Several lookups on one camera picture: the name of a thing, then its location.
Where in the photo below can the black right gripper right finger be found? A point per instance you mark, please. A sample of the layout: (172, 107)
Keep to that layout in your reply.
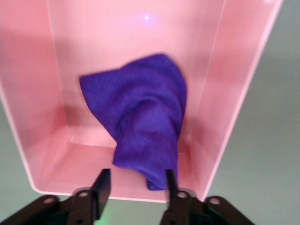
(173, 199)

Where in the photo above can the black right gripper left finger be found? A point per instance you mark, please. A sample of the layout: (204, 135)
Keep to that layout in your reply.
(103, 187)

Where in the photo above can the pink plastic bin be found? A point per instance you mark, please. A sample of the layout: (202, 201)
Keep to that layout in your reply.
(140, 35)

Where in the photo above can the purple cloth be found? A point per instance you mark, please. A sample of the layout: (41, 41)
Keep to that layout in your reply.
(140, 112)

